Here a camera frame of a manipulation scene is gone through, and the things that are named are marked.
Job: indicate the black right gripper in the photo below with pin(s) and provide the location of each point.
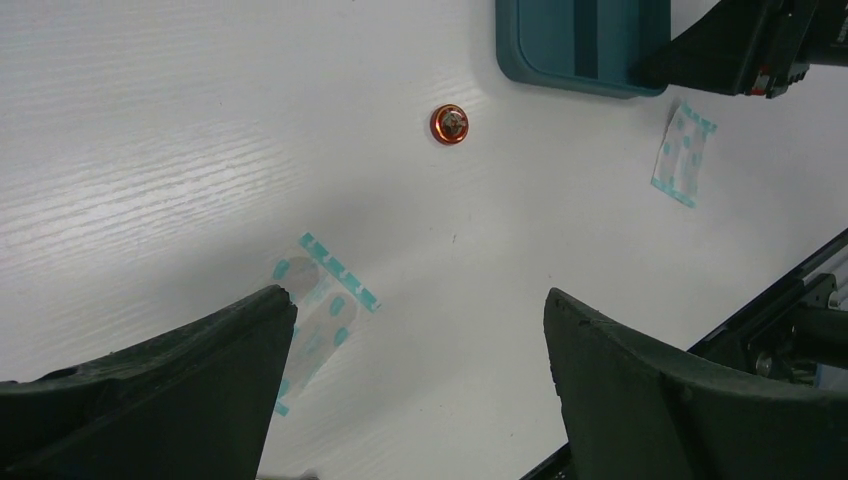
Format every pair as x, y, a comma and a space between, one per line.
717, 52

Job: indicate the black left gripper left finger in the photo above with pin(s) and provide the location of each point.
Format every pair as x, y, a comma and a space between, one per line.
192, 403

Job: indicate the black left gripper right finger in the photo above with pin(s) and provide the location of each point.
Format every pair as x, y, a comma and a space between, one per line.
635, 407

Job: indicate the dark teal divided tray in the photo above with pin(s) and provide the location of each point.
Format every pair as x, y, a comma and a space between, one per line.
585, 46

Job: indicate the bandage strip pack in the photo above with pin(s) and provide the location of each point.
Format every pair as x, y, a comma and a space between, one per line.
329, 299
681, 154

